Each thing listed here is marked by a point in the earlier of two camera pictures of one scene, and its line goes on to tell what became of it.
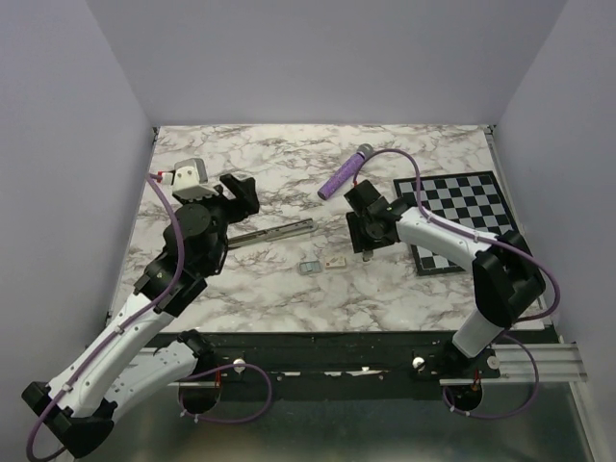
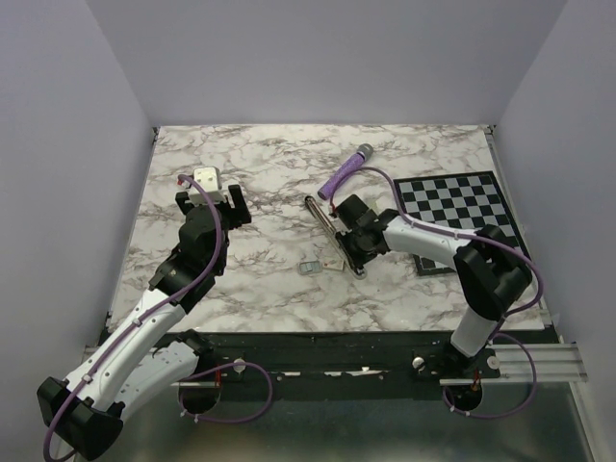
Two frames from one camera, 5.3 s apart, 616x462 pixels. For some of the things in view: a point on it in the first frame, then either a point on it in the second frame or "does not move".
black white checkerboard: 472,200 does not move
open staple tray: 311,267 does not move
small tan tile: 336,264 does not move
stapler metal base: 269,235 to 331,235
